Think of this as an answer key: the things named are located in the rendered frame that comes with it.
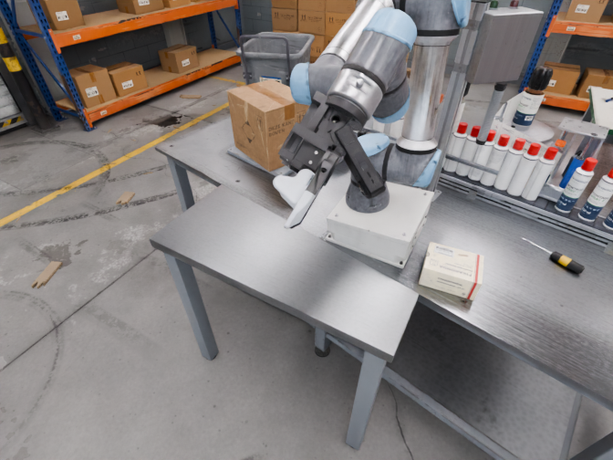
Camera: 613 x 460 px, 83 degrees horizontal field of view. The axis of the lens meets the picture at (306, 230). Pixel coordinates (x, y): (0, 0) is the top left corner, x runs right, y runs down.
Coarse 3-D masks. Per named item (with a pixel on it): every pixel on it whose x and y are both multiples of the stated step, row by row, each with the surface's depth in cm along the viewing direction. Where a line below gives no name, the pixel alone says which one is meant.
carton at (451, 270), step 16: (432, 256) 106; (448, 256) 106; (464, 256) 106; (480, 256) 106; (432, 272) 102; (448, 272) 101; (464, 272) 101; (480, 272) 101; (448, 288) 103; (464, 288) 101
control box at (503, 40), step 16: (496, 16) 97; (512, 16) 98; (528, 16) 99; (480, 32) 102; (496, 32) 100; (512, 32) 101; (528, 32) 102; (480, 48) 103; (496, 48) 103; (512, 48) 104; (528, 48) 106; (480, 64) 105; (496, 64) 106; (512, 64) 108; (480, 80) 109; (496, 80) 110
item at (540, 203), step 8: (456, 176) 144; (480, 184) 139; (496, 192) 136; (504, 192) 136; (520, 200) 132; (536, 200) 132; (544, 200) 132; (544, 208) 128; (552, 208) 128; (576, 208) 128; (568, 216) 125; (576, 216) 124; (584, 224) 121; (592, 224) 121; (600, 224) 121; (608, 232) 118
